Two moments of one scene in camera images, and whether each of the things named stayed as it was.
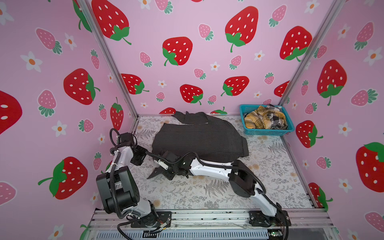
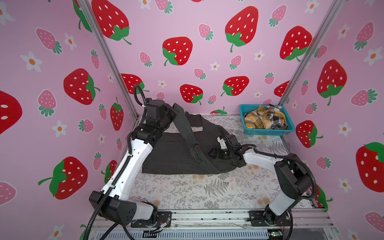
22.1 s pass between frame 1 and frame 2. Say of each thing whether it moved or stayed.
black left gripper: moved
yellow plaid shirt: stayed
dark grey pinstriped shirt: moved
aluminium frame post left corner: stayed
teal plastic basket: stayed
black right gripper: moved
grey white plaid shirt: stayed
